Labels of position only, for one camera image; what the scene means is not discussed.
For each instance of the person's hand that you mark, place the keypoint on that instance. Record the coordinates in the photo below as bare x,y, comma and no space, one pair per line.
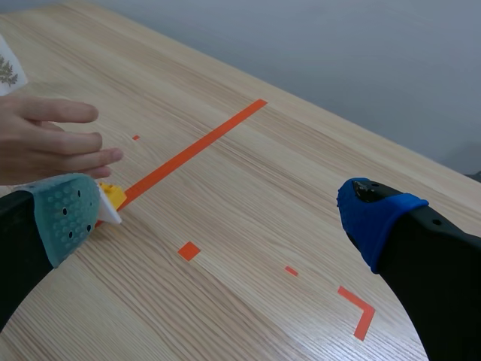
45,144

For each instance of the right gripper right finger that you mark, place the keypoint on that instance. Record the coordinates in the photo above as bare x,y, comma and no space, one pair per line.
421,263

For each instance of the clear leaf picture card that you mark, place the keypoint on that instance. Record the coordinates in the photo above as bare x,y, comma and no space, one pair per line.
9,67

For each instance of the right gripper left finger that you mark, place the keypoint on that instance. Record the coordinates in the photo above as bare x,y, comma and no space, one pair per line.
35,225

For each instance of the small yellow card stand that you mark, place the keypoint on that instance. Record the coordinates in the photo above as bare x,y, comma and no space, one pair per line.
112,195

